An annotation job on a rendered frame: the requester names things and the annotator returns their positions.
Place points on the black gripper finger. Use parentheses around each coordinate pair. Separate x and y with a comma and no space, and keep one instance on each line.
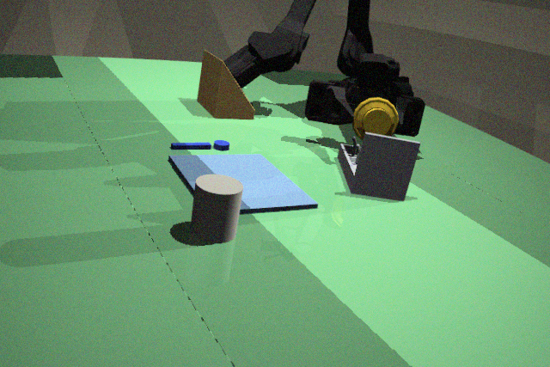
(342,114)
(401,106)

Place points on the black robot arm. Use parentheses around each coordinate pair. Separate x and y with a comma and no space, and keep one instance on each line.
(281,49)

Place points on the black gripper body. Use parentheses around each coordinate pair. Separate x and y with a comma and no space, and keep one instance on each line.
(354,97)

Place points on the grey cylinder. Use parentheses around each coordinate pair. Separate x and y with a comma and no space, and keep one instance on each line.
(215,208)

